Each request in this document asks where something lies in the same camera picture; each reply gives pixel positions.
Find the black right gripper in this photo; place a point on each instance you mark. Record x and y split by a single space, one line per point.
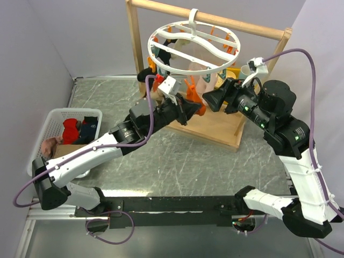
233 89

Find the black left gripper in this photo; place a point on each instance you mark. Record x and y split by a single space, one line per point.
185 109

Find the orange sock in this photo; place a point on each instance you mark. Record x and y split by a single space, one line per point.
192 95

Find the argyle patterned sock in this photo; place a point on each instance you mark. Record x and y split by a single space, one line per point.
156 94

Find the white round clip hanger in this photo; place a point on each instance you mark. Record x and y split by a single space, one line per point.
219 41

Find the red sock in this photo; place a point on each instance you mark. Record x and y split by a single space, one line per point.
70 133

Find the brown ribbed sock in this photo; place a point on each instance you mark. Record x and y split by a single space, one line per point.
63 150

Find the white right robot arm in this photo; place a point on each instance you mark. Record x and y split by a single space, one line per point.
309 214

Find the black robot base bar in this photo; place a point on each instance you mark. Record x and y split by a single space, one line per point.
170 211

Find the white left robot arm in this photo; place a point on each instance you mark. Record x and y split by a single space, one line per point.
55 187

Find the cream sock on hanger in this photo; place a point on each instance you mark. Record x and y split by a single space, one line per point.
178 47

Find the yellow plastic tray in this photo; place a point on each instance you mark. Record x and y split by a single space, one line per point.
230 72

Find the light blue mug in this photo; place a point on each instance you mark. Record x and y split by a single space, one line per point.
246 72

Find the navy sock in basket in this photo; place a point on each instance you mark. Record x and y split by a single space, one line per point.
87 131

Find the white plastic basket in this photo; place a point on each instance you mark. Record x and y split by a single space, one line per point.
53 127

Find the pink sock in basket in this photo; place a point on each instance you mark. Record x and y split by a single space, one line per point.
49 146

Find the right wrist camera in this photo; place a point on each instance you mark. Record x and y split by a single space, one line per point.
258 69

